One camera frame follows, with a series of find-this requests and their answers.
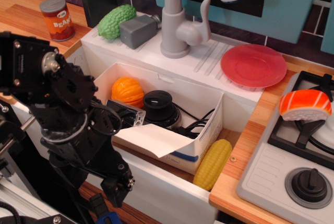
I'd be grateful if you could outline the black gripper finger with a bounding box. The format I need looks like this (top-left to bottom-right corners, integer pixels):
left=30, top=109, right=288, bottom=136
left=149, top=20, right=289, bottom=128
left=101, top=178, right=130, bottom=208

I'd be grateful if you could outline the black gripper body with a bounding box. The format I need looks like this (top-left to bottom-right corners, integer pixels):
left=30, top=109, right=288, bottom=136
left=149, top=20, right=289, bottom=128
left=41, top=109, right=135, bottom=191

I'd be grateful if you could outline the white cardboard box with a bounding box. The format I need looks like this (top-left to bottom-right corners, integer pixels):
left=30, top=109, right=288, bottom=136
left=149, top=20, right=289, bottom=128
left=94, top=63, right=223, bottom=174

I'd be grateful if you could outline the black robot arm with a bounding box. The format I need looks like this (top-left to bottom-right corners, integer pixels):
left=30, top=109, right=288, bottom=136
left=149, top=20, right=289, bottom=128
left=1, top=31, right=134, bottom=207

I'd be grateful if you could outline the white toy sink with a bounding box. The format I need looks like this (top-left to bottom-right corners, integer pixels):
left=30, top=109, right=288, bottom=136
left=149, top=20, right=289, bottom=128
left=67, top=29, right=264, bottom=223

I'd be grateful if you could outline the silver aluminium extrusion block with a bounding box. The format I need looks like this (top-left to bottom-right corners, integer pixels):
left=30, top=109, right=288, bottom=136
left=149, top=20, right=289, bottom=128
left=106, top=100, right=146, bottom=129

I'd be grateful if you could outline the orange toy pumpkin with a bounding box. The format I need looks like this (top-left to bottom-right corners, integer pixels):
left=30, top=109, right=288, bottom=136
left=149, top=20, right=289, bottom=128
left=111, top=77, right=145, bottom=108

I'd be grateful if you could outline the black round webcam device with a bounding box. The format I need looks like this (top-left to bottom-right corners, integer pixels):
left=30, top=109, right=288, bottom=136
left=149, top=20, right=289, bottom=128
left=142, top=90, right=182, bottom=129

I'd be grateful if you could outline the yellow toy corn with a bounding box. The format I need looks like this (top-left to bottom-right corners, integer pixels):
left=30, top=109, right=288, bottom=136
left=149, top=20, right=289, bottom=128
left=193, top=139, right=232, bottom=191

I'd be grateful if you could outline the green toy bitter gourd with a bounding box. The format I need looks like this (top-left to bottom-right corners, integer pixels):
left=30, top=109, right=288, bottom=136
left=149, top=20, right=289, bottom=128
left=98, top=4, right=137, bottom=39

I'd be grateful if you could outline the grey toy bottle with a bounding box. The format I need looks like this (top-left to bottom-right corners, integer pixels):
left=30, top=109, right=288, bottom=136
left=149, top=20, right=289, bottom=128
left=120, top=15, right=161, bottom=50

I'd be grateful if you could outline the toy beans can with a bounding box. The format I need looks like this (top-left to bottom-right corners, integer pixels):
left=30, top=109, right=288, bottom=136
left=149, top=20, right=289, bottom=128
left=39, top=0, right=75, bottom=42

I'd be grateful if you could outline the grey toy faucet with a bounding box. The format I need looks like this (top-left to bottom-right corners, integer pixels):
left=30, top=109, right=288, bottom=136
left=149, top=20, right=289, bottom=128
left=160, top=0, right=211, bottom=58

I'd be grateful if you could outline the toy stove top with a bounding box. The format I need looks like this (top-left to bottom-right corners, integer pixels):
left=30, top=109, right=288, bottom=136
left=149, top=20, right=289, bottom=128
left=237, top=71, right=333, bottom=223

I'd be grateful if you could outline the red plastic plate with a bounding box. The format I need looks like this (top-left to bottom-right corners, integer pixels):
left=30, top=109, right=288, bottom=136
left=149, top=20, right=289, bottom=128
left=220, top=44, right=288, bottom=88

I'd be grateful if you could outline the black stove knob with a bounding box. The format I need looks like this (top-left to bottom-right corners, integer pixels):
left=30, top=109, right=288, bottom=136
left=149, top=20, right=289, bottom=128
left=285, top=168, right=333, bottom=209

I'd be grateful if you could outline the salmon sushi toy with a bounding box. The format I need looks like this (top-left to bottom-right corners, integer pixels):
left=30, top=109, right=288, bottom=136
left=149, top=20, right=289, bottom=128
left=278, top=89, right=332, bottom=121

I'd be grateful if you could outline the black cable bundle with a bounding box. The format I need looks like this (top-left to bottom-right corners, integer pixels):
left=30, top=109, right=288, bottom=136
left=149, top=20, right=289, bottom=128
left=171, top=103, right=216, bottom=139

